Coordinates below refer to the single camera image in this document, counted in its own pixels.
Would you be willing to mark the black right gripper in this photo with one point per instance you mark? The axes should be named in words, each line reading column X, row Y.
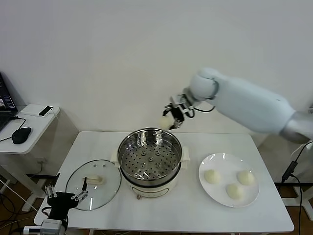
column 178, row 114

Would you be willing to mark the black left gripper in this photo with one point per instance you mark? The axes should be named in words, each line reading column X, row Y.
column 61, row 202

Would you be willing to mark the white steamed baozi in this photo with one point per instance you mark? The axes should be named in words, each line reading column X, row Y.
column 234, row 191
column 212, row 176
column 245, row 178
column 165, row 122

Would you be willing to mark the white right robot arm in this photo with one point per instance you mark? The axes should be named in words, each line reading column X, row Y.
column 244, row 102

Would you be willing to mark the perforated steel steamer basket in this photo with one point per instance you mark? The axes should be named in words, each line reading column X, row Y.
column 171, row 147

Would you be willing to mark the white side table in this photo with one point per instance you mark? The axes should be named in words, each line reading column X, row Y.
column 36, row 127
column 305, row 203

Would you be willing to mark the black computer mouse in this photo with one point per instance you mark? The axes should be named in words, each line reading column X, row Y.
column 22, row 135

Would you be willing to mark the round white plate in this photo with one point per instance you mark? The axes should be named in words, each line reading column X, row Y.
column 226, row 169

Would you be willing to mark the cream electric cooker pot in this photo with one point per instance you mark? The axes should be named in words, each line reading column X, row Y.
column 151, row 189

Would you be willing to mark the small black white device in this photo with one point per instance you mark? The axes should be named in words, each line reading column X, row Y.
column 46, row 111

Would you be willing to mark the flat white box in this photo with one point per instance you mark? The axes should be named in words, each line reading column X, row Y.
column 29, row 111

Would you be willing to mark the black laptop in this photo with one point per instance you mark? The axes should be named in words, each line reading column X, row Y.
column 6, row 102

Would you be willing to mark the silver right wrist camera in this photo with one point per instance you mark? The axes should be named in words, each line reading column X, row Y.
column 182, row 101

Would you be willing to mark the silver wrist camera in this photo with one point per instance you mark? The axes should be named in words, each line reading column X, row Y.
column 50, row 227
column 182, row 101

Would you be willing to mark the white wall socket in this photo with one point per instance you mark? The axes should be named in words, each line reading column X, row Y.
column 41, row 162

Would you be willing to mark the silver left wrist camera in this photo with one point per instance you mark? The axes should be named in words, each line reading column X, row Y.
column 50, row 227

